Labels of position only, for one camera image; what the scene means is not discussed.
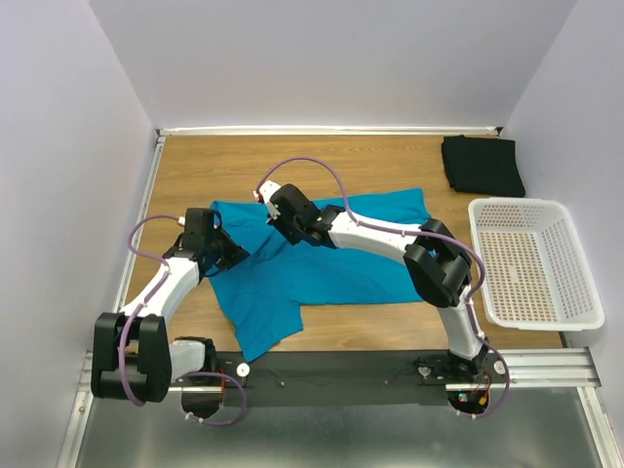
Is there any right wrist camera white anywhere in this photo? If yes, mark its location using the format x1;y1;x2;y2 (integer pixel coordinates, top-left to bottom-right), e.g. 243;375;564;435
253;179;281;204

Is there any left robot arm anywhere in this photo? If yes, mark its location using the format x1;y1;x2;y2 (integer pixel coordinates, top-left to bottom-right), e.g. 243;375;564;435
91;208;249;407

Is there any folded black t shirt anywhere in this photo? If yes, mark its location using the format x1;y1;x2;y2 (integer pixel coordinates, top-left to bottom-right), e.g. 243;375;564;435
441;136;526;198

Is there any aluminium left rail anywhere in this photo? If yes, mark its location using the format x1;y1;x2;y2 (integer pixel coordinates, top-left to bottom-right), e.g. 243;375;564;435
99;136;167;352

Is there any purple cable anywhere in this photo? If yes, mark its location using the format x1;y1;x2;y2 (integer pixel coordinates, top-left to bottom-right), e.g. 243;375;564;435
255;155;512;421
115;214;249;427

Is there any aluminium rail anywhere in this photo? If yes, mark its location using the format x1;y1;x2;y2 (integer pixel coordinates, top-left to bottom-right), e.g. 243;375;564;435
157;125;499;137
80;346;602;391
99;136;167;352

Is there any white plastic basket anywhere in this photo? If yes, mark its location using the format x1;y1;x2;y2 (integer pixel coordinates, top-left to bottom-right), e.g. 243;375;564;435
468;197;605;332

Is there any aluminium front rail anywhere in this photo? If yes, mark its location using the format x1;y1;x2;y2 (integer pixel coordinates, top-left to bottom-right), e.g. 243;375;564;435
80;346;602;391

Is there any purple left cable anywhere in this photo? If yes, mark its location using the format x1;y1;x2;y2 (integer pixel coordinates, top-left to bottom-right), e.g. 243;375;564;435
115;214;249;427

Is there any blue t shirt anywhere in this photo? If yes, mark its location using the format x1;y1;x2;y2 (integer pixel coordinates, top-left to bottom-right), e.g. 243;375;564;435
211;201;421;361

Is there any aluminium back rail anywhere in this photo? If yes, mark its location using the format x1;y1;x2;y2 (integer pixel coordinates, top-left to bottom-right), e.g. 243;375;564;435
157;125;499;137

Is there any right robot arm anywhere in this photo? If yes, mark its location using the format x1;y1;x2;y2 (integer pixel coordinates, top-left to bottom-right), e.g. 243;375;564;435
255;180;488;382

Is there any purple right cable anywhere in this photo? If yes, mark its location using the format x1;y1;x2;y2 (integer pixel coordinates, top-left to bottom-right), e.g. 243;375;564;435
255;155;512;421

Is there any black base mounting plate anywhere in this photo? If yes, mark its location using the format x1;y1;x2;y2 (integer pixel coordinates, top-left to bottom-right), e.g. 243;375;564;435
173;350;506;416

